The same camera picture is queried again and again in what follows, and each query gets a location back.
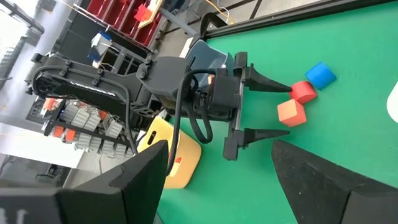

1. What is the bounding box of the red foam half cylinder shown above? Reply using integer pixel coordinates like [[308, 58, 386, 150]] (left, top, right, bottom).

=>
[[288, 80, 318, 105]]

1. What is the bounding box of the wooden workbench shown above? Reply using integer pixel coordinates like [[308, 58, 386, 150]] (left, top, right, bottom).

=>
[[136, 0, 200, 37]]

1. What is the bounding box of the white and blue box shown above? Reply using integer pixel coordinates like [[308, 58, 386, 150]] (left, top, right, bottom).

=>
[[86, 30, 113, 62]]

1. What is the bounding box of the shelving rack with red bins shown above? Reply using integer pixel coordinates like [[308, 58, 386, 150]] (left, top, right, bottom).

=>
[[83, 0, 162, 47]]

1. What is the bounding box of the black aluminium table frame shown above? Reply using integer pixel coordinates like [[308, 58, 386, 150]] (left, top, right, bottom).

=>
[[198, 0, 398, 40]]

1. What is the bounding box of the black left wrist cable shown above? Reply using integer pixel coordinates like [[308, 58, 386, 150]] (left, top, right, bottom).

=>
[[166, 68, 218, 177]]

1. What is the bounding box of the rack with white orange parts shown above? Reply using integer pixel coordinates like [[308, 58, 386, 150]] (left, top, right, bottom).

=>
[[26, 96, 137, 156]]

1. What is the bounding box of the blue-grey plastic bin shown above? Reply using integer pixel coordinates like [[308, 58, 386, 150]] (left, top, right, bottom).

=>
[[185, 39, 234, 90]]

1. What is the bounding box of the blue foam cylinder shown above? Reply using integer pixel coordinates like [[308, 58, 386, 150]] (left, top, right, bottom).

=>
[[304, 61, 337, 91]]

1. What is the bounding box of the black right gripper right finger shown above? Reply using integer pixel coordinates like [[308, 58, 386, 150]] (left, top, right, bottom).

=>
[[271, 139, 398, 224]]

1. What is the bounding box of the red storage bin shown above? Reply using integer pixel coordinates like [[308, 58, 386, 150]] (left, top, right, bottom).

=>
[[134, 3, 153, 22]]

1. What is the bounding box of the red foam cube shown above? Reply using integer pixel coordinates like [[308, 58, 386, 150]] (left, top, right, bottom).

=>
[[277, 98, 307, 128]]

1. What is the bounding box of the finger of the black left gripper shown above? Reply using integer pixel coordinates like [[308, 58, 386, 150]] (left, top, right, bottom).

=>
[[244, 63, 293, 93], [234, 128, 291, 149]]

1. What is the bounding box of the yellow plastic bin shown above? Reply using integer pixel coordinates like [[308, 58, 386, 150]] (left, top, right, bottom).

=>
[[136, 115, 202, 190]]

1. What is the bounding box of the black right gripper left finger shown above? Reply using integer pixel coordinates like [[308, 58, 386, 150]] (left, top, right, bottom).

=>
[[0, 139, 170, 224]]

